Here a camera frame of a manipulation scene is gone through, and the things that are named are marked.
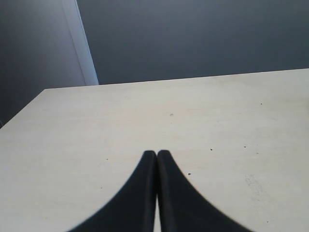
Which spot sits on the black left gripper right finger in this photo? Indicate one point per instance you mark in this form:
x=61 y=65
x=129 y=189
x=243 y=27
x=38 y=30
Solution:
x=182 y=208

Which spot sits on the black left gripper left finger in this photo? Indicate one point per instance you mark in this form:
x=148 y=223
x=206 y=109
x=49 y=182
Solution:
x=132 y=209

